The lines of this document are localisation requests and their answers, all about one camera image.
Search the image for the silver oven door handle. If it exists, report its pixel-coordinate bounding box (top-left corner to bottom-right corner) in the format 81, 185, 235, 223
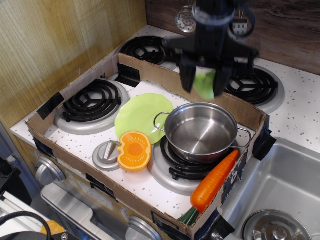
41, 183, 112, 240

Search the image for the orange toy carrot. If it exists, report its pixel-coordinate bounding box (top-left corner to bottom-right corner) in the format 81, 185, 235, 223
178, 150, 239, 226

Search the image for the silver oven knob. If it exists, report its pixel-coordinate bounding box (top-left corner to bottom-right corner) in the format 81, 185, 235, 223
35, 157, 66, 186
125, 216, 162, 240

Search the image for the light green plastic plate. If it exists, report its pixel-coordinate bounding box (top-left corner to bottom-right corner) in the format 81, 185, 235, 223
115, 93, 174, 144

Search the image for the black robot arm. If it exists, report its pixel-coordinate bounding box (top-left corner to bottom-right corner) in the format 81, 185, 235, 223
163, 0, 259, 96

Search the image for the silver oven knob left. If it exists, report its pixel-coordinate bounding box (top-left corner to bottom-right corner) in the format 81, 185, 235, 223
35, 157, 66, 186

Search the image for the orange toy pumpkin slice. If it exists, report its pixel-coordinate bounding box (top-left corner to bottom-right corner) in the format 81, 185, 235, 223
117, 131, 152, 172

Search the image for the silver sink basin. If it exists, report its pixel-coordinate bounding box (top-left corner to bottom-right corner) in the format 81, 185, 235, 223
222, 138, 320, 240

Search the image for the grey stove knob front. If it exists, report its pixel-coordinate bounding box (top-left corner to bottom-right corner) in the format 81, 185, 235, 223
92, 140, 120, 172

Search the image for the black cable loop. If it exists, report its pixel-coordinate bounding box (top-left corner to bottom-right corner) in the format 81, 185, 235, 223
0, 211, 52, 240

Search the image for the front right black burner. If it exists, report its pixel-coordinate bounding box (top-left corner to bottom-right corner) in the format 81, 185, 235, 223
148, 136, 232, 196

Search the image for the silver oven knob right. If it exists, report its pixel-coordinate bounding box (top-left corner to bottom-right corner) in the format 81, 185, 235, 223
125, 216, 162, 240

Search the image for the front left black burner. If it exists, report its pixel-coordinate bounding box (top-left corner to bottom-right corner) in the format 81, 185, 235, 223
54, 78, 130, 136

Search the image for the hanging metal slotted spatula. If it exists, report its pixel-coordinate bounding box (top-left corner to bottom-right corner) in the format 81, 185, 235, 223
228, 8, 248, 44

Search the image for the silver sink drain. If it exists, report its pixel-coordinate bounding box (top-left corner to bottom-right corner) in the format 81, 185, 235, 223
241, 210, 311, 240

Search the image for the back right black burner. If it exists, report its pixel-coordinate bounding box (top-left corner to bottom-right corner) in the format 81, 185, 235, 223
225, 65, 286, 114

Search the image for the stainless steel pan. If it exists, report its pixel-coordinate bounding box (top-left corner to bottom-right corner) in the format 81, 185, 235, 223
153, 102, 252, 165

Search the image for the brown cardboard fence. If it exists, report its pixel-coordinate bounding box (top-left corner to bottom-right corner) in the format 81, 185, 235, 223
26, 52, 277, 240

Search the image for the light green toy broccoli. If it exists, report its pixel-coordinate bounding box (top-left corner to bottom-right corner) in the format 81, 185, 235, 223
193, 71, 216, 101

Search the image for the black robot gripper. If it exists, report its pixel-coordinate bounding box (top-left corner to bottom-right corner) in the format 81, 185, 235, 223
163, 14, 259, 97

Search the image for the small orange yellow object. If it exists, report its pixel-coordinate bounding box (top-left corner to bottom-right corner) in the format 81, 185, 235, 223
40, 220, 66, 236

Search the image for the hanging metal skimmer ladle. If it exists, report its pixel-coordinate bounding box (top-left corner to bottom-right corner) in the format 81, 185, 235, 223
175, 5, 196, 33

